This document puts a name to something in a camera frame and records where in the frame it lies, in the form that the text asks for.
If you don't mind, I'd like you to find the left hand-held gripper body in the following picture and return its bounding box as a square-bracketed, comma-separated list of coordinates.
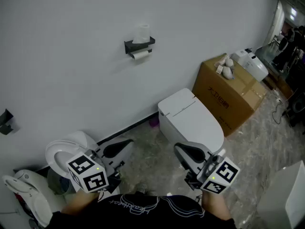
[66, 149, 124, 195]

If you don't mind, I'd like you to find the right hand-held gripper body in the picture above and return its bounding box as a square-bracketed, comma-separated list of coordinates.
[184, 153, 241, 195]

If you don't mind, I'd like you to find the white toilet paper roll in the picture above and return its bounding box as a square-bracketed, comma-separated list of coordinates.
[132, 23, 151, 44]

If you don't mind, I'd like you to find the person's right forearm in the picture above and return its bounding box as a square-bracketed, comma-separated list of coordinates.
[201, 191, 232, 220]

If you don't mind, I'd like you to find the person's left forearm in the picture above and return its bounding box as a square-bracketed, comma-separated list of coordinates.
[61, 189, 101, 216]

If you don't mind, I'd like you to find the white toilet with open seat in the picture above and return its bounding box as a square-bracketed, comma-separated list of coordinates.
[45, 130, 98, 178]

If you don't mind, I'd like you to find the white smart toilet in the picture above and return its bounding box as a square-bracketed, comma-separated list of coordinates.
[157, 87, 225, 156]

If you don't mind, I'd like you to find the hung white paper roll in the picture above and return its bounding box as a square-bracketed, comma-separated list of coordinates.
[132, 50, 150, 61]

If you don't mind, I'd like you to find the grey bin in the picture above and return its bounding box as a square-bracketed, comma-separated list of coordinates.
[47, 168, 77, 195]

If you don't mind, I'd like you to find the person's grey shoe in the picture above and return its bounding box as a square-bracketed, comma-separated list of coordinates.
[137, 182, 150, 195]

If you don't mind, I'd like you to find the brown cardboard box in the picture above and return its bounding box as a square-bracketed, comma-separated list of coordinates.
[192, 53, 267, 137]

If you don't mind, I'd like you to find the person's black printed shirt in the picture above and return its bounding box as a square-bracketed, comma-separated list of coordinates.
[47, 194, 241, 229]

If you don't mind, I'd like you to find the white cabinet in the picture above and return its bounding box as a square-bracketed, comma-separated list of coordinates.
[256, 160, 305, 229]

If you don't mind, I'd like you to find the white power strip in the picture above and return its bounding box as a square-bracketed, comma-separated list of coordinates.
[274, 89, 284, 104]

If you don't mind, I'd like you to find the white appliance on box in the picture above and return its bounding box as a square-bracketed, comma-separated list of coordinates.
[230, 48, 269, 83]

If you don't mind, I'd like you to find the black equipment rack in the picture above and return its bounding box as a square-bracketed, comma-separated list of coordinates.
[285, 46, 305, 128]

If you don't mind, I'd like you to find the black floor cable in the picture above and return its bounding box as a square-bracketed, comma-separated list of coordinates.
[271, 99, 290, 125]

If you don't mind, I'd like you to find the black wall bracket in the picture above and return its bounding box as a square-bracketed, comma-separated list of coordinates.
[0, 108, 20, 135]

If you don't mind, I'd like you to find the black wall shelf holder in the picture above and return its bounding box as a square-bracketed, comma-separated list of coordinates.
[124, 36, 156, 60]

